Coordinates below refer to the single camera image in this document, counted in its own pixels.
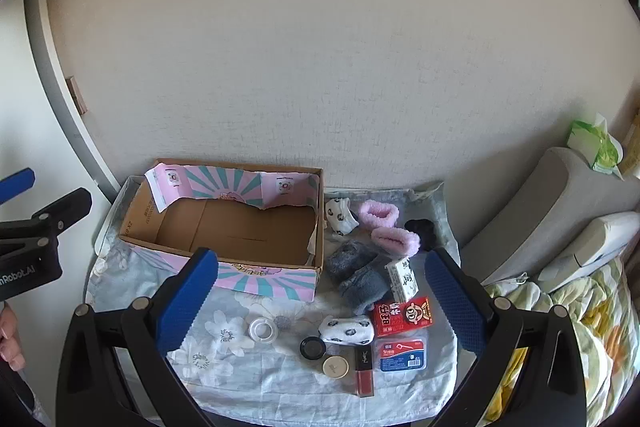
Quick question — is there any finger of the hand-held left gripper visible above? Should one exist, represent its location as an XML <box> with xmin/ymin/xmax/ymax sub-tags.
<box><xmin>30</xmin><ymin>188</ymin><xmax>93</xmax><ymax>243</ymax></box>
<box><xmin>0</xmin><ymin>168</ymin><xmax>36</xmax><ymax>206</ymax></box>

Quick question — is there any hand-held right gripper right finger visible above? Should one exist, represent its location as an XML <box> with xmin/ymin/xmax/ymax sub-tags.
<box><xmin>424</xmin><ymin>248</ymin><xmax>583</xmax><ymax>427</ymax></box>

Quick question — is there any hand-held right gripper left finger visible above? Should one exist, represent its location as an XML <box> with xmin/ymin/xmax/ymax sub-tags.
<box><xmin>56</xmin><ymin>248</ymin><xmax>219</xmax><ymax>427</ymax></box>

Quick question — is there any red milk carton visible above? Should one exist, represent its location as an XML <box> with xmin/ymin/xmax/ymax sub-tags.
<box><xmin>370</xmin><ymin>295</ymin><xmax>435</xmax><ymax>339</ymax></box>

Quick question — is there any small white printed carton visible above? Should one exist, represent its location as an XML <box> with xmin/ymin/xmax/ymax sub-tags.
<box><xmin>384</xmin><ymin>257</ymin><xmax>419</xmax><ymax>304</ymax></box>

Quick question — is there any black hair scrunchie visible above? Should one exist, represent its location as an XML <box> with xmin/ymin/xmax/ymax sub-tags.
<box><xmin>404</xmin><ymin>218</ymin><xmax>437</xmax><ymax>253</ymax></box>

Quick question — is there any pink teal printed cardboard box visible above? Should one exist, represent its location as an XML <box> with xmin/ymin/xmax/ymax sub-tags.
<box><xmin>118</xmin><ymin>158</ymin><xmax>325</xmax><ymax>303</ymax></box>

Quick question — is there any round beige cosmetic jar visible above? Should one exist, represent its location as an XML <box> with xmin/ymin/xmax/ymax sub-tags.
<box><xmin>322</xmin><ymin>355</ymin><xmax>350</xmax><ymax>380</ymax></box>

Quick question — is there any white panda print sock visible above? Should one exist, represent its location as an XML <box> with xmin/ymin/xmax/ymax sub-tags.
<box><xmin>325</xmin><ymin>197</ymin><xmax>359</xmax><ymax>236</ymax></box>
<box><xmin>319</xmin><ymin>314</ymin><xmax>376</xmax><ymax>347</ymax></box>

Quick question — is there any person's left hand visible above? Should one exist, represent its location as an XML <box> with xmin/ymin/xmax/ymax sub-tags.
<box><xmin>0</xmin><ymin>302</ymin><xmax>27</xmax><ymax>371</ymax></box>

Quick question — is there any blue floss pick box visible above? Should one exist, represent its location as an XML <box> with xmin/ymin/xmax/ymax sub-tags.
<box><xmin>375</xmin><ymin>339</ymin><xmax>427</xmax><ymax>373</ymax></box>

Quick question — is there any clear tape roll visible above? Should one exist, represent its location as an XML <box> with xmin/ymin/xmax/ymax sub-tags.
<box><xmin>248</xmin><ymin>316</ymin><xmax>279</xmax><ymax>347</ymax></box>

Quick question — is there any pink fluffy sock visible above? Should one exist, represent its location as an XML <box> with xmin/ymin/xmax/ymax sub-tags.
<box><xmin>357</xmin><ymin>199</ymin><xmax>401</xmax><ymax>230</ymax></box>
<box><xmin>371</xmin><ymin>227</ymin><xmax>421</xmax><ymax>257</ymax></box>

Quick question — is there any grey fluffy sock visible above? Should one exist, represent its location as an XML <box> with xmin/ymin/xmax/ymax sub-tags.
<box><xmin>326</xmin><ymin>241</ymin><xmax>379</xmax><ymax>281</ymax></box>
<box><xmin>338</xmin><ymin>264</ymin><xmax>394</xmax><ymax>315</ymax></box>

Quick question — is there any small brown wooden block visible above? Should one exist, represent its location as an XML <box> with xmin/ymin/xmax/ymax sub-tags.
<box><xmin>65</xmin><ymin>75</ymin><xmax>89</xmax><ymax>116</ymax></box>

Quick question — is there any grey pillow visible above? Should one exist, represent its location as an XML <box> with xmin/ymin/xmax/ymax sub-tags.
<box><xmin>459</xmin><ymin>146</ymin><xmax>640</xmax><ymax>288</ymax></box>

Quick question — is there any round black compact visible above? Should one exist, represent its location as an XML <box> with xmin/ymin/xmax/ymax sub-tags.
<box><xmin>299</xmin><ymin>336</ymin><xmax>327</xmax><ymax>362</ymax></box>

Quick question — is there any floral yellow green blanket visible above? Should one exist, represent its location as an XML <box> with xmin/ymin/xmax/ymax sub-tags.
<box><xmin>484</xmin><ymin>256</ymin><xmax>640</xmax><ymax>427</ymax></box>

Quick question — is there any white pillow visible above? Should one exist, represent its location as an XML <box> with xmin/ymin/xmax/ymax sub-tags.
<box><xmin>536</xmin><ymin>211</ymin><xmax>640</xmax><ymax>294</ymax></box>

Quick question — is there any green tissue pack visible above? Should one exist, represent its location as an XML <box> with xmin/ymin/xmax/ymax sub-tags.
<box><xmin>567</xmin><ymin>112</ymin><xmax>624</xmax><ymax>180</ymax></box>

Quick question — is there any yellow packet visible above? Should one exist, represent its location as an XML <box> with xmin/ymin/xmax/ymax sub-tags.
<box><xmin>619</xmin><ymin>107</ymin><xmax>640</xmax><ymax>178</ymax></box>

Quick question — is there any white curved frame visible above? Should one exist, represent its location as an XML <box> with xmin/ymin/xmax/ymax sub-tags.
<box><xmin>22</xmin><ymin>0</ymin><xmax>124</xmax><ymax>208</ymax></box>

